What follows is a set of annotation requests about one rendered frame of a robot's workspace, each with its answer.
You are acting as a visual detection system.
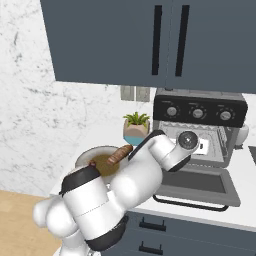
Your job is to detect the toaster oven door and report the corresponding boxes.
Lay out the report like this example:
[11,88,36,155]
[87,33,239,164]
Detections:
[152,164,242,213]

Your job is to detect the grey wall outlet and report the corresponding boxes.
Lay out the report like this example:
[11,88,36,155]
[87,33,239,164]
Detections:
[135,86,151,103]
[120,85,135,102]

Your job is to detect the black cupboard handle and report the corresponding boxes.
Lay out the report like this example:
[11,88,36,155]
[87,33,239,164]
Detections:
[174,4,191,78]
[151,4,164,76]

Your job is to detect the black drawer handle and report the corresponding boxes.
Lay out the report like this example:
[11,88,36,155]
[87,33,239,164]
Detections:
[137,241,165,256]
[138,216,167,233]

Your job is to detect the black toaster oven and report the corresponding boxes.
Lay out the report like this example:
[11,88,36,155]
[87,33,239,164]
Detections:
[152,87,249,170]

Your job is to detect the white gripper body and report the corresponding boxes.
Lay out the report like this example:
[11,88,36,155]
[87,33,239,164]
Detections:
[199,137,211,157]

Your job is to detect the green plant in pot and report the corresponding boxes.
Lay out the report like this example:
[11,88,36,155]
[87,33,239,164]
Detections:
[122,111,152,147]

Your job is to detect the silver toaster oven knob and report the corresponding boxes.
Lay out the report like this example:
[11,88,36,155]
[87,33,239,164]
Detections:
[166,105,178,118]
[219,110,233,122]
[192,108,205,120]

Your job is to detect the black oven door handle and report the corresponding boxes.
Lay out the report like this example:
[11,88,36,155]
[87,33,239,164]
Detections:
[152,194,231,213]

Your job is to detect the dark grey cupboard door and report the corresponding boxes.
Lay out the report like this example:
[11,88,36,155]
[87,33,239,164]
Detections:
[165,0,256,95]
[39,0,173,88]

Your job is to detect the brown baguette bread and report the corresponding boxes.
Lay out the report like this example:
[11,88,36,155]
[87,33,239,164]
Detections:
[106,144,135,166]

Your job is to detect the white plate with brown inside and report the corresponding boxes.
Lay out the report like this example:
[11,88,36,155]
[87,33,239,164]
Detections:
[74,145,132,185]

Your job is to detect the dark grey drawer front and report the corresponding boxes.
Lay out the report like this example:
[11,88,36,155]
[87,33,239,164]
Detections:
[124,210,256,249]
[108,229,256,256]

